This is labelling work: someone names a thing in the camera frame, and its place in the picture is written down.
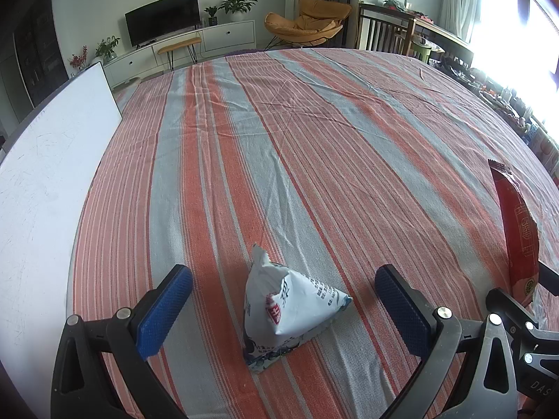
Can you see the cluster of bottles and jars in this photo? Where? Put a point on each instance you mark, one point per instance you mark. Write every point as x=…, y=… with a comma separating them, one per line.
x=511, y=104

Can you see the black television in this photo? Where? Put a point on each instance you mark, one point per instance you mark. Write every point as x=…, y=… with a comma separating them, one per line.
x=161, y=17

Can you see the white blue triangular snack packet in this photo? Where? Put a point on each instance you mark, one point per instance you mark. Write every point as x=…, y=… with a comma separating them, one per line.
x=284, y=314

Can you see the black display cabinet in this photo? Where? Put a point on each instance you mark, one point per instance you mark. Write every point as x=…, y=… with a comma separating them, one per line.
x=41, y=52

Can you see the white sheer curtain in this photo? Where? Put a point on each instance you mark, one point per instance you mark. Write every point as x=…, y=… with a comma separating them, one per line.
x=458, y=0

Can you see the orange lounge chair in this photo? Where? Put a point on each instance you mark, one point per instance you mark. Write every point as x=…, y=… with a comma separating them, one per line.
x=305, y=22

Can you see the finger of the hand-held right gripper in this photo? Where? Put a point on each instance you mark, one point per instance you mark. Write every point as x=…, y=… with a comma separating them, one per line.
x=502, y=297
x=550, y=277

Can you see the white television cabinet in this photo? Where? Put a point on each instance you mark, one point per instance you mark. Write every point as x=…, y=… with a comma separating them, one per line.
x=227, y=35

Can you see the red flower plant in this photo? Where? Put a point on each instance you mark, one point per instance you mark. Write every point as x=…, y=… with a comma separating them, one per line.
x=78, y=59

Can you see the large leafy potted plant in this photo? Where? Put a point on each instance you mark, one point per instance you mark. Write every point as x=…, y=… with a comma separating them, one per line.
x=236, y=5

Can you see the wooden bench stool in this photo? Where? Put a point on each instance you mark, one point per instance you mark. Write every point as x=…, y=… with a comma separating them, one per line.
x=179, y=43

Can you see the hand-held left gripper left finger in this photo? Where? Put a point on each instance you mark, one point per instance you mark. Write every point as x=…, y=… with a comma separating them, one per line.
x=163, y=310

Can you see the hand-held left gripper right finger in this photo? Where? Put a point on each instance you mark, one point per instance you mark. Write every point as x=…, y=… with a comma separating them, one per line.
x=401, y=314

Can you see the small potted plant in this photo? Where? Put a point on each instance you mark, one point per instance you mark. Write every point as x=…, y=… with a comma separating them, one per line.
x=212, y=15

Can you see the window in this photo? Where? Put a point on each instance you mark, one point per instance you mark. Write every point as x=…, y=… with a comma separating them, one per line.
x=519, y=17

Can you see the green stool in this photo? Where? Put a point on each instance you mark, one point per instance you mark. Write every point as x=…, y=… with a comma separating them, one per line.
x=422, y=49

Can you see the plant in white vase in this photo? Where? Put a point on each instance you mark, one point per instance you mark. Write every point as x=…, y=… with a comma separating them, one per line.
x=107, y=48

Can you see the red snack packet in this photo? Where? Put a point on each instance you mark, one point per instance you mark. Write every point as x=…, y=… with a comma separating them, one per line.
x=519, y=244

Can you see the dark wooden side table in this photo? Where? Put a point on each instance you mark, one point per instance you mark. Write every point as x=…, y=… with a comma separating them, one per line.
x=380, y=26

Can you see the white board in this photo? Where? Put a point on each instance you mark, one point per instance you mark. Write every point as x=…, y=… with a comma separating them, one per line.
x=43, y=183

